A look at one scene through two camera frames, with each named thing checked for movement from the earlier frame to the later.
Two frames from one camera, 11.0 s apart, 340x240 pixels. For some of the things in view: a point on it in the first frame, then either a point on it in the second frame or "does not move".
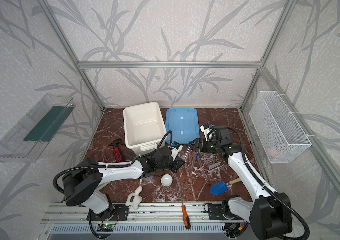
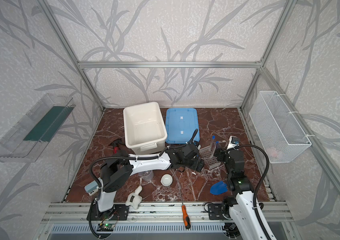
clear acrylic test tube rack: [211, 160] does not move
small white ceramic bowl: [166, 180] does not move
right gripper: [200, 145] -> [222, 153]
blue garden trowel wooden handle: [220, 188] does not move
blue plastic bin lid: [183, 123] does not move
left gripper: [175, 159] -> [198, 162]
